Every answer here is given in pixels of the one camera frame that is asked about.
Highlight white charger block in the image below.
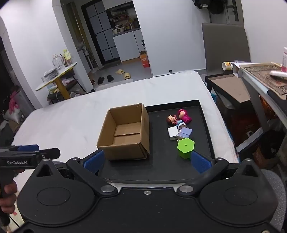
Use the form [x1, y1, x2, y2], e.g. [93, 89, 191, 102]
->
[168, 127, 179, 141]

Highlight black side table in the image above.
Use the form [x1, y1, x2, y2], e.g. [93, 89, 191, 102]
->
[205, 74, 269, 155]

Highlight grey desk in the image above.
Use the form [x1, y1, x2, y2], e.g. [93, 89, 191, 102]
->
[239, 62, 287, 155]

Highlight brown cardboard sheet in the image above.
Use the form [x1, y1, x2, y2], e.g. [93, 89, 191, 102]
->
[212, 77, 251, 104]

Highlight brown-haired doll figurine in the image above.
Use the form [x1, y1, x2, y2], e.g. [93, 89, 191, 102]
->
[166, 115, 180, 126]

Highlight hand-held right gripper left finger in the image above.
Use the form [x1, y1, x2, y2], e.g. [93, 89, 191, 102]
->
[34, 150, 118, 198]

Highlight orange cardboard box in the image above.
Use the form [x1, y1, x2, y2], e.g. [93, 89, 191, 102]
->
[139, 51, 150, 68]

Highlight pink plush toy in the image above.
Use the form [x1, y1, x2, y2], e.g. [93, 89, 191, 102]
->
[9, 91, 21, 112]

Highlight black framed glass door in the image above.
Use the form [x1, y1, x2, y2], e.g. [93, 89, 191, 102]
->
[81, 0, 120, 65]

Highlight green hexagonal box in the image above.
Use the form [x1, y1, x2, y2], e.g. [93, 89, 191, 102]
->
[177, 137, 195, 159]

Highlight white carton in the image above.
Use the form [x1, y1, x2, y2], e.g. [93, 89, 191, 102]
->
[232, 62, 247, 78]

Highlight pink bottle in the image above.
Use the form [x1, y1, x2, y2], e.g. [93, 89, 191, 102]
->
[281, 47, 287, 72]

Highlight person's left hand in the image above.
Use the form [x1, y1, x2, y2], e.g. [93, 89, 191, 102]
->
[0, 169, 25, 217]

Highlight yellow bottle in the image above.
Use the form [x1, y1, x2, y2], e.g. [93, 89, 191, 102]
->
[63, 50, 72, 65]

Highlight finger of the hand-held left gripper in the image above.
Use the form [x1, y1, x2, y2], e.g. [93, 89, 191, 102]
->
[16, 144, 40, 152]
[38, 148, 61, 160]

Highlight lavender white toy box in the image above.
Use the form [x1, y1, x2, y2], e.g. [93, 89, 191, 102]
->
[178, 127, 193, 139]

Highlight black tray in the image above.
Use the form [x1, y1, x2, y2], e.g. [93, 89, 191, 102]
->
[99, 100, 217, 184]

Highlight yellow side table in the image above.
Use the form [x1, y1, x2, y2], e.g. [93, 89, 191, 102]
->
[35, 62, 78, 100]

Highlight white tube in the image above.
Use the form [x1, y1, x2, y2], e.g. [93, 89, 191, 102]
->
[269, 70, 287, 79]

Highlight brown cardboard box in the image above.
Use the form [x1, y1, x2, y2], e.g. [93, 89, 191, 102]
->
[96, 103, 150, 161]

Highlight plastic wrapped plate stack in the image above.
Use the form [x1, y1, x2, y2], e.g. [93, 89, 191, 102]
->
[41, 68, 59, 82]

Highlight white kitchen cabinet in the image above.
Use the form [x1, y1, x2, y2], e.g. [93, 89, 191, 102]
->
[113, 29, 144, 63]

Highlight white bed sheet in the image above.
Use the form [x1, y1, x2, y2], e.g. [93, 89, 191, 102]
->
[11, 70, 239, 181]

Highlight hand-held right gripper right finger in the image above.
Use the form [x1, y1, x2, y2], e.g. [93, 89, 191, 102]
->
[177, 151, 262, 198]

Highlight glass jar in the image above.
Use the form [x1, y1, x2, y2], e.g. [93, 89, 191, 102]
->
[52, 55, 63, 68]

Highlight brown patterned mat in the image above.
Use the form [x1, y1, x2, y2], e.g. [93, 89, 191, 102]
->
[243, 63, 287, 96]

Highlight pink hooded figurine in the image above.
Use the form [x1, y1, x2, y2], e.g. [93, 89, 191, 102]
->
[178, 109, 193, 123]

